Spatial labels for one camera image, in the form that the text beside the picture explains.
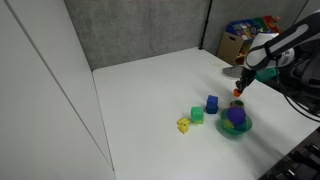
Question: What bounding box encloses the purple ball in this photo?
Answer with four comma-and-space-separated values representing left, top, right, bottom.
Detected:
226, 106, 247, 126

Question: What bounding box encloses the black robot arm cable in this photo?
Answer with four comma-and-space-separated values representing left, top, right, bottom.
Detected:
274, 56, 320, 123

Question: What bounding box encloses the brown cardboard box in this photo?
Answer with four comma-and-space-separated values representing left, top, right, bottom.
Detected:
216, 31, 251, 66

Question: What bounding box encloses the yellow green toy piece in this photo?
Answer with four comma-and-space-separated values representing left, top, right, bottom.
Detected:
223, 119, 236, 130

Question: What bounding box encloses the light green cube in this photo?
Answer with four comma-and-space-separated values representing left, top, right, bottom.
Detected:
192, 117, 205, 126

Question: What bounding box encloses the colourful toy box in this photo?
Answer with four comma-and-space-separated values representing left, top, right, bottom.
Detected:
225, 14, 282, 42

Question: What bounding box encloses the green translucent bowl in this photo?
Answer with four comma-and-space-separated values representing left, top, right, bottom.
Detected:
215, 107, 253, 137

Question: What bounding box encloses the black stand pole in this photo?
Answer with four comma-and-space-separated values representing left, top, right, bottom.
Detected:
198, 0, 214, 51

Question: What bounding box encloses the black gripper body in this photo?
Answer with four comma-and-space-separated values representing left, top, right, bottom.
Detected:
237, 67, 258, 87

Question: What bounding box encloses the blue cube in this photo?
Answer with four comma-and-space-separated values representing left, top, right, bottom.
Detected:
205, 104, 219, 115
206, 94, 220, 108

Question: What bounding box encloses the yellow rubber duck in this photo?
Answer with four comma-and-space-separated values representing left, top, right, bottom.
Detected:
176, 116, 191, 135

